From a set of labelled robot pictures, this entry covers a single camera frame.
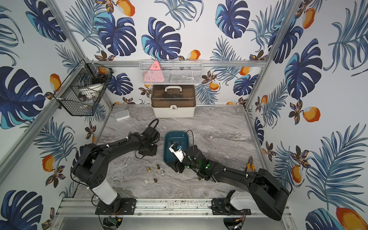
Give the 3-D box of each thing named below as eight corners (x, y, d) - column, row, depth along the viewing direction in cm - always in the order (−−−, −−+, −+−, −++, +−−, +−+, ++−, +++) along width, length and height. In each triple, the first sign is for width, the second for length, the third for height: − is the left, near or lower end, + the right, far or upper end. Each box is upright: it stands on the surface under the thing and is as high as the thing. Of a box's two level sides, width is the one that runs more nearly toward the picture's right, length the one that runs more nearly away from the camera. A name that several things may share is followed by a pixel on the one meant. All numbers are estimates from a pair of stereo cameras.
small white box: (116, 120, 114) (115, 118, 112) (116, 115, 118) (114, 113, 116) (129, 117, 117) (128, 115, 115) (128, 111, 121) (127, 109, 119)
